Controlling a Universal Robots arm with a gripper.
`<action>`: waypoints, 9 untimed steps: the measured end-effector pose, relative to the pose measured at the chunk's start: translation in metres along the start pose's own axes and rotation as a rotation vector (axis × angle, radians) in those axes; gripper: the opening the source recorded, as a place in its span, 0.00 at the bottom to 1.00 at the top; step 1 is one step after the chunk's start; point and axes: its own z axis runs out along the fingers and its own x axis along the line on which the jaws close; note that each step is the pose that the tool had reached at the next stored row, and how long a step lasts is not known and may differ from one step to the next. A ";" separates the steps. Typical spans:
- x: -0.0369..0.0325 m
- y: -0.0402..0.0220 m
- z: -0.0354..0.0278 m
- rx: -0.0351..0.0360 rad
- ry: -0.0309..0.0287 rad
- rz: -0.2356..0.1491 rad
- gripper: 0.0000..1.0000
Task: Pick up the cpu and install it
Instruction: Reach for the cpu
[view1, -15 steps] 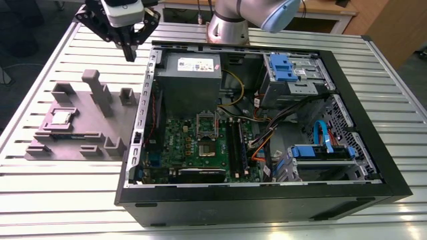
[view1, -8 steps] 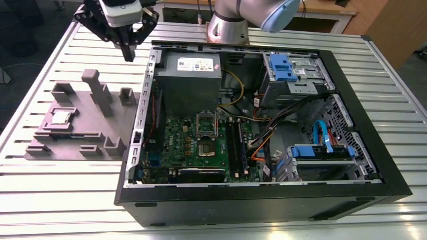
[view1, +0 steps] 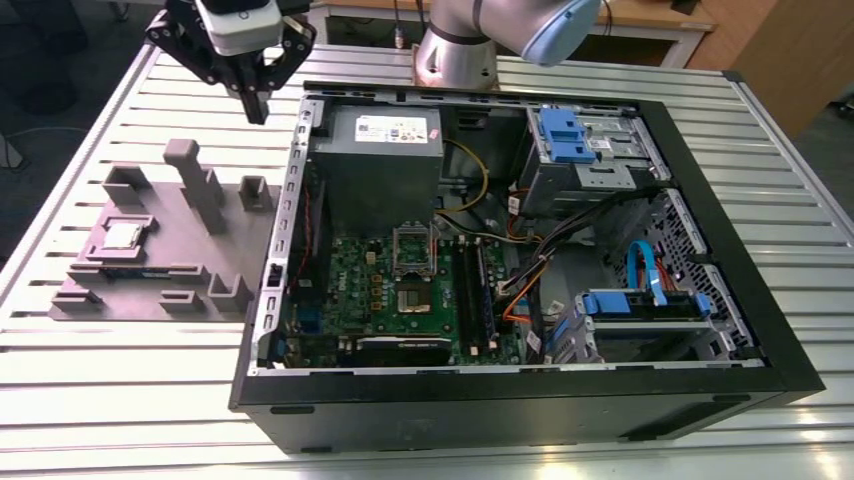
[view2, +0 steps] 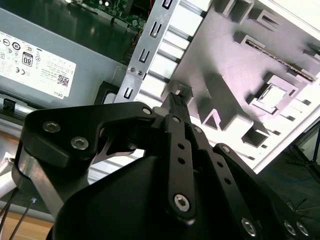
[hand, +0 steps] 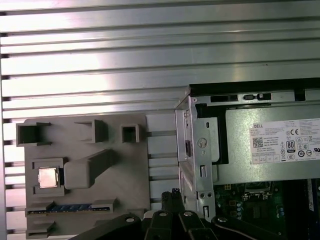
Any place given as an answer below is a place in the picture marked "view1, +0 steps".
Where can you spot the hard disk in blue carrier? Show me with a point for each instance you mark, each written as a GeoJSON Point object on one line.
{"type": "Point", "coordinates": [610, 304]}

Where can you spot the blue plastic drive clip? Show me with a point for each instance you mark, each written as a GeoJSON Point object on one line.
{"type": "Point", "coordinates": [563, 125]}
{"type": "Point", "coordinates": [575, 151]}

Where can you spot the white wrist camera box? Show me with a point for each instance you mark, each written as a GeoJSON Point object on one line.
{"type": "Point", "coordinates": [240, 35]}

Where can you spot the green RAM stick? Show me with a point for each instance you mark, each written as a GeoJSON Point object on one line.
{"type": "Point", "coordinates": [133, 274]}

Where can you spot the green motherboard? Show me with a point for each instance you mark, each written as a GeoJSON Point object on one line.
{"type": "Point", "coordinates": [363, 322]}

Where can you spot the silver square CPU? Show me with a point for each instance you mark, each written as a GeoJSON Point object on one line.
{"type": "Point", "coordinates": [123, 236]}

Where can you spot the black open PC case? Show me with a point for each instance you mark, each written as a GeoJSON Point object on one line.
{"type": "Point", "coordinates": [467, 415]}

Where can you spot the black installed RAM stick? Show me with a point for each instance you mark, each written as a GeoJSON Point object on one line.
{"type": "Point", "coordinates": [483, 295]}

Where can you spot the silver drive cage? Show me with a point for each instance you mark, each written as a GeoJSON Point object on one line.
{"type": "Point", "coordinates": [600, 180]}

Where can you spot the CPU socket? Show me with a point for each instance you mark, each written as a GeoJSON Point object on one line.
{"type": "Point", "coordinates": [415, 301]}

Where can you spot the black graphics card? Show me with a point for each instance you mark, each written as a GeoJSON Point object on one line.
{"type": "Point", "coordinates": [400, 350]}

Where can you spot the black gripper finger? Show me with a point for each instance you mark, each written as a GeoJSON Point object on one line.
{"type": "Point", "coordinates": [293, 50]}
{"type": "Point", "coordinates": [193, 50]}

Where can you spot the grey plastic parts rack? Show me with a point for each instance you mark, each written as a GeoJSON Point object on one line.
{"type": "Point", "coordinates": [173, 235]}

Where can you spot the wooden cabinet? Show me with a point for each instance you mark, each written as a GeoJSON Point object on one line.
{"type": "Point", "coordinates": [794, 55]}

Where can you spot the grey power supply unit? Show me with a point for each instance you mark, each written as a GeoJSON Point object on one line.
{"type": "Point", "coordinates": [373, 175]}

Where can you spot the silver disk bay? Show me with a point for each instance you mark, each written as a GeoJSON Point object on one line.
{"type": "Point", "coordinates": [654, 326]}

